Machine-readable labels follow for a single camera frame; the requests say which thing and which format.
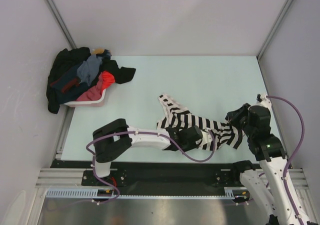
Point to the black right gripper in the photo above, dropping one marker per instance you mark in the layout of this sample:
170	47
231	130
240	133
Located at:
232	116

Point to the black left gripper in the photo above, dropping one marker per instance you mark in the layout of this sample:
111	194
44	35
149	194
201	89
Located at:
194	145

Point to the black garment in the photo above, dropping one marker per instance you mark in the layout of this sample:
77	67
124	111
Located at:
67	59

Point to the navy maroon garment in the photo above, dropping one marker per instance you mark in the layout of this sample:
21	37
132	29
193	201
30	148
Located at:
69	86

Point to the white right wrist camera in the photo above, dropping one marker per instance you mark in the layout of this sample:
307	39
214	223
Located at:
263	100

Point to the grey blue garment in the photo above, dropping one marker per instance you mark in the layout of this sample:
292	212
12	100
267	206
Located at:
89	69

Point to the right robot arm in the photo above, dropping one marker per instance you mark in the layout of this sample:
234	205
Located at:
278	199

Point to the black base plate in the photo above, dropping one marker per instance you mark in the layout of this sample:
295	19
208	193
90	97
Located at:
138	174

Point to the white slotted cable duct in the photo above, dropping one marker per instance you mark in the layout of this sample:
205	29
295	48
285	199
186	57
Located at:
150	192

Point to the tan garment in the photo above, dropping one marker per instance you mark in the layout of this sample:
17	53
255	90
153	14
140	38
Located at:
98	51

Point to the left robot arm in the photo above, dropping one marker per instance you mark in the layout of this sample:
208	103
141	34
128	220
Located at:
113	139

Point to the pink garment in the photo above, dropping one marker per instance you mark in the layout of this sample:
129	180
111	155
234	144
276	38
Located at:
92	94

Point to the red garment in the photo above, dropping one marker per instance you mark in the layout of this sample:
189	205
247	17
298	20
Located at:
107	80

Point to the pink plastic basket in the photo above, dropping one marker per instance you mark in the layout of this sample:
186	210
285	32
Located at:
93	103

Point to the aluminium frame rail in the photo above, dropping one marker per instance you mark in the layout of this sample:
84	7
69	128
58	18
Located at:
61	177

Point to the black white striped tank top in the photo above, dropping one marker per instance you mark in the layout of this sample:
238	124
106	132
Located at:
178	116

